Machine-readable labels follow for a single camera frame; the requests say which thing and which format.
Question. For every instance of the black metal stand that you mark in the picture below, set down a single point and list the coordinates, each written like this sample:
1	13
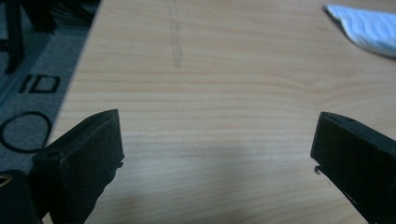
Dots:
14	34

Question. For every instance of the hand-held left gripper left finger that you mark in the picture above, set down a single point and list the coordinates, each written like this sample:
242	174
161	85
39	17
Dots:
84	161

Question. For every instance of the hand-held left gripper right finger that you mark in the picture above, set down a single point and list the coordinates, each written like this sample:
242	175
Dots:
358	158

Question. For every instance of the blue white striped towel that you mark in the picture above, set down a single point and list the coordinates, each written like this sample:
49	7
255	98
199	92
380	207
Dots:
370	28

